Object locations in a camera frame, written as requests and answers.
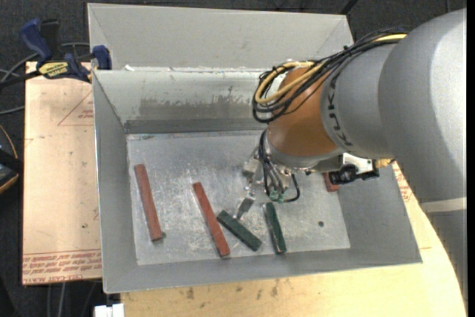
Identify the red-brown flat block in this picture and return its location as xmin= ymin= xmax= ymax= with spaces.
xmin=134 ymin=163 xmax=165 ymax=243
xmin=322 ymin=171 xmax=341 ymax=193
xmin=191 ymin=181 xmax=232 ymax=258

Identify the black cylinder on white bracket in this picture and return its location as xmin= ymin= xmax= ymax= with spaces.
xmin=328 ymin=153 xmax=381 ymax=186

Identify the grey metal bin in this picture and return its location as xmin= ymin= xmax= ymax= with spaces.
xmin=87 ymin=2 xmax=423 ymax=295

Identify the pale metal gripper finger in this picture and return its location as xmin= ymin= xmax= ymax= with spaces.
xmin=235 ymin=186 xmax=257 ymax=220
xmin=242 ymin=157 xmax=262 ymax=187

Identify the brown cardboard board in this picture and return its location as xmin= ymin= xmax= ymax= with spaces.
xmin=22 ymin=61 xmax=104 ymax=286

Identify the dark green flat block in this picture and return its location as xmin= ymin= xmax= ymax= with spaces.
xmin=263 ymin=201 xmax=288 ymax=255
xmin=216 ymin=209 xmax=263 ymax=252

